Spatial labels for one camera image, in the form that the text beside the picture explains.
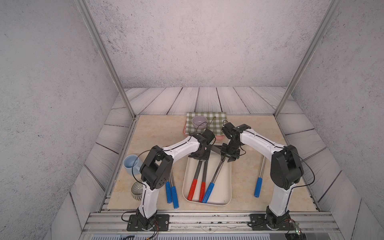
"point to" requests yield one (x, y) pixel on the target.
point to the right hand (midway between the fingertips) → (223, 158)
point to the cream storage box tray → (221, 193)
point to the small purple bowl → (197, 120)
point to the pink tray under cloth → (216, 137)
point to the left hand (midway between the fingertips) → (206, 159)
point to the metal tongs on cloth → (214, 117)
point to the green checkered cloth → (215, 121)
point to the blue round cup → (128, 163)
